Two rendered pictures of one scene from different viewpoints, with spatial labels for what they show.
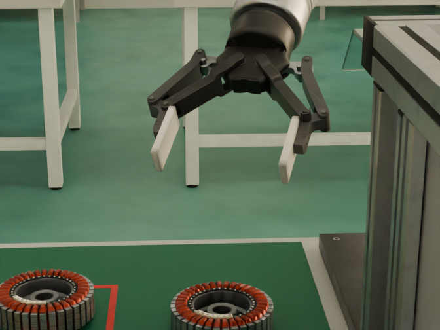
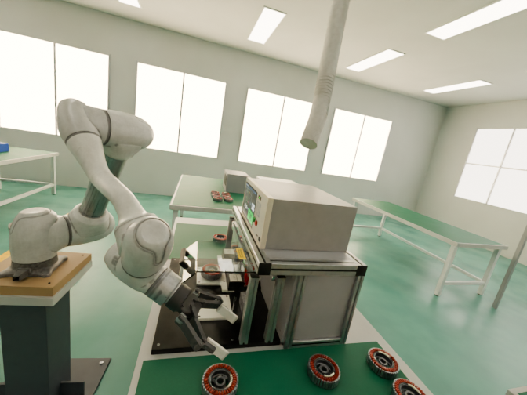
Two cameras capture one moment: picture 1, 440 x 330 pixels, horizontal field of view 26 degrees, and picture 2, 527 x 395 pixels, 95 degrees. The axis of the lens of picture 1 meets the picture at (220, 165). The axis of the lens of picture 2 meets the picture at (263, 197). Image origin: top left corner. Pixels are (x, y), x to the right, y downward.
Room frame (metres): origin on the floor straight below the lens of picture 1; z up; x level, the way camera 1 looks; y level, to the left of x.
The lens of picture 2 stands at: (1.04, 0.59, 1.51)
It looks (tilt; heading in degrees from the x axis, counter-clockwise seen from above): 13 degrees down; 256
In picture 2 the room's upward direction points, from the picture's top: 10 degrees clockwise
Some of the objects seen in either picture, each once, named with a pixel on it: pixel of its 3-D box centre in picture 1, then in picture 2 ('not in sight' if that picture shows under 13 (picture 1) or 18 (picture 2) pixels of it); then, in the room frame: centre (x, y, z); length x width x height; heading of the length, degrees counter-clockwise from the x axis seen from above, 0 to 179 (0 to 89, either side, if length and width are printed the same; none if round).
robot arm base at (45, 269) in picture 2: not in sight; (33, 263); (1.76, -0.57, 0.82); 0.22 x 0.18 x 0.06; 93
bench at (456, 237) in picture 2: not in sight; (406, 237); (-2.29, -2.58, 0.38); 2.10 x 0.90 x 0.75; 93
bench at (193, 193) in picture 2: not in sight; (214, 214); (0.88, -2.84, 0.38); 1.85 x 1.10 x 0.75; 93
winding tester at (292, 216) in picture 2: not in sight; (291, 210); (0.64, -0.47, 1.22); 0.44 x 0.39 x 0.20; 93
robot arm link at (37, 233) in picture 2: not in sight; (38, 232); (1.75, -0.60, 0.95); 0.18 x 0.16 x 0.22; 45
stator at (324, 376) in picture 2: not in sight; (323, 370); (0.57, -0.02, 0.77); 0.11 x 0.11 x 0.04
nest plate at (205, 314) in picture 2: not in sight; (213, 306); (0.95, -0.34, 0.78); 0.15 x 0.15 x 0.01; 3
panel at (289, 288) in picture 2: not in sight; (267, 264); (0.70, -0.47, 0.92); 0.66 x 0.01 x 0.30; 93
